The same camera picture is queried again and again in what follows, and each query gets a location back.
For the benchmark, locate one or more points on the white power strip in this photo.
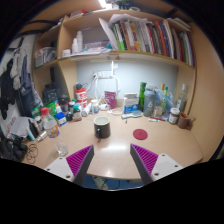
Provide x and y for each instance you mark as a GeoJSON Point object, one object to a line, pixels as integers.
{"type": "Point", "coordinates": [105, 74]}

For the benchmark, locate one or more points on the white charger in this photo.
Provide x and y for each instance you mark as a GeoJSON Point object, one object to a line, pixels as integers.
{"type": "Point", "coordinates": [104, 107]}

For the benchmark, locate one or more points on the red and white canister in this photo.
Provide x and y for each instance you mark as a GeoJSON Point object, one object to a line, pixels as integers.
{"type": "Point", "coordinates": [81, 97]}

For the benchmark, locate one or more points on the tall clear glass bottle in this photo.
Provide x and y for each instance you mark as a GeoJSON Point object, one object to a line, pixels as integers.
{"type": "Point", "coordinates": [181, 101]}

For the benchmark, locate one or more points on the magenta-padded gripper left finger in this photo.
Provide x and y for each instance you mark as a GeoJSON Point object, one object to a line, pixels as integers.
{"type": "Point", "coordinates": [60, 166]}

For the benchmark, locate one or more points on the brown bottle, green cap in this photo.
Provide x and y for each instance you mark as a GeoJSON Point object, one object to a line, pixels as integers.
{"type": "Point", "coordinates": [77, 115]}

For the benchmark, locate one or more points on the white and blue tube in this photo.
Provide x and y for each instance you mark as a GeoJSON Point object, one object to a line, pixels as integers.
{"type": "Point", "coordinates": [30, 134]}

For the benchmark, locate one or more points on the brown jar, white lid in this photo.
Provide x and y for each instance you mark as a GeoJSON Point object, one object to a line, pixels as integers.
{"type": "Point", "coordinates": [174, 117]}

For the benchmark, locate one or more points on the white pill bottle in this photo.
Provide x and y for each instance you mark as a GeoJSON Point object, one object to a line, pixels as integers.
{"type": "Point", "coordinates": [86, 110]}

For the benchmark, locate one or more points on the white and green tube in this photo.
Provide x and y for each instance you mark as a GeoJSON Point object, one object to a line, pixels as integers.
{"type": "Point", "coordinates": [156, 120]}

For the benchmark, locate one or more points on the silver spray can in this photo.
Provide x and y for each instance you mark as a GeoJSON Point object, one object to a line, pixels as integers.
{"type": "Point", "coordinates": [41, 135]}

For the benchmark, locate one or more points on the crumpled white plastic bag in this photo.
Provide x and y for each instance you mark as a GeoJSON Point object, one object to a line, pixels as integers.
{"type": "Point", "coordinates": [20, 126]}

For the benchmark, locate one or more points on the white and blue box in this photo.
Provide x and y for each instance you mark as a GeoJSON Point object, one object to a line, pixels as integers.
{"type": "Point", "coordinates": [130, 104]}

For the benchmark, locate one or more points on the black box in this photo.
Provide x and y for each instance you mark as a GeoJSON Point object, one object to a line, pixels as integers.
{"type": "Point", "coordinates": [50, 94]}

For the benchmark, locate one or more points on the flat round red coaster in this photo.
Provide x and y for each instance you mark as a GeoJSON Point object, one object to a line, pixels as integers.
{"type": "Point", "coordinates": [140, 134]}

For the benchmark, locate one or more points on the bluish clear plastic bag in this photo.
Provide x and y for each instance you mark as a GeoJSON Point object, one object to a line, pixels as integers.
{"type": "Point", "coordinates": [171, 103]}

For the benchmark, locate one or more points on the grey shaker bottle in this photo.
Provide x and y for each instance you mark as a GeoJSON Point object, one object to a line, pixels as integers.
{"type": "Point", "coordinates": [149, 104]}

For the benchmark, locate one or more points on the wooden shelf unit with books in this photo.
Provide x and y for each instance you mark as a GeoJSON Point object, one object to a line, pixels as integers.
{"type": "Point", "coordinates": [126, 51]}

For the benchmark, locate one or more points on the green-capped bottle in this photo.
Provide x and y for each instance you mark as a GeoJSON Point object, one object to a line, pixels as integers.
{"type": "Point", "coordinates": [165, 96]}

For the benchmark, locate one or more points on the magenta pouch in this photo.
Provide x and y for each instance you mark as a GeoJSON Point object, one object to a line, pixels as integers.
{"type": "Point", "coordinates": [110, 99]}

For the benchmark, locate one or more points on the brown mug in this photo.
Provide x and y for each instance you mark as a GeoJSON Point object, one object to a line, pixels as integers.
{"type": "Point", "coordinates": [183, 121]}

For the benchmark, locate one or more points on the black bag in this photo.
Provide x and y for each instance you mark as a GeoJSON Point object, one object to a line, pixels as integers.
{"type": "Point", "coordinates": [11, 149]}

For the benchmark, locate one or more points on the green canister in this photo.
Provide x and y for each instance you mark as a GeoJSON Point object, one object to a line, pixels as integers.
{"type": "Point", "coordinates": [51, 108]}

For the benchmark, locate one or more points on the yellow-capped clear bottle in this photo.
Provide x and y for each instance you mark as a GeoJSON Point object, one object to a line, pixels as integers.
{"type": "Point", "coordinates": [161, 105]}

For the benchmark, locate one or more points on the blue and white small bottle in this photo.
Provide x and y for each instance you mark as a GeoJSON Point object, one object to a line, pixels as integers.
{"type": "Point", "coordinates": [61, 118]}

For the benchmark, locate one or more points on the black slim bottle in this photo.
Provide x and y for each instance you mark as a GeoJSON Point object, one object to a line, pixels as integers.
{"type": "Point", "coordinates": [33, 128]}

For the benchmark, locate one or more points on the green glass bottle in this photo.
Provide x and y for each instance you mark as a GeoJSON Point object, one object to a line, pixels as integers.
{"type": "Point", "coordinates": [142, 96]}

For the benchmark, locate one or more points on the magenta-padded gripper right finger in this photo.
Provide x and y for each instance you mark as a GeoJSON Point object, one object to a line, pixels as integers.
{"type": "Point", "coordinates": [165, 165]}

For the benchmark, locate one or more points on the dark hanging clothes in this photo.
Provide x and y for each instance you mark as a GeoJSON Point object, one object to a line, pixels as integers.
{"type": "Point", "coordinates": [23, 90]}

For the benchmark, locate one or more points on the black mug, white inside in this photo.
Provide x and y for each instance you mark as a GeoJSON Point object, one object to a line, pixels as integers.
{"type": "Point", "coordinates": [102, 130]}

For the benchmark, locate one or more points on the white jar, blue label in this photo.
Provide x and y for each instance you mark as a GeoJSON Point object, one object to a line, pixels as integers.
{"type": "Point", "coordinates": [95, 107]}

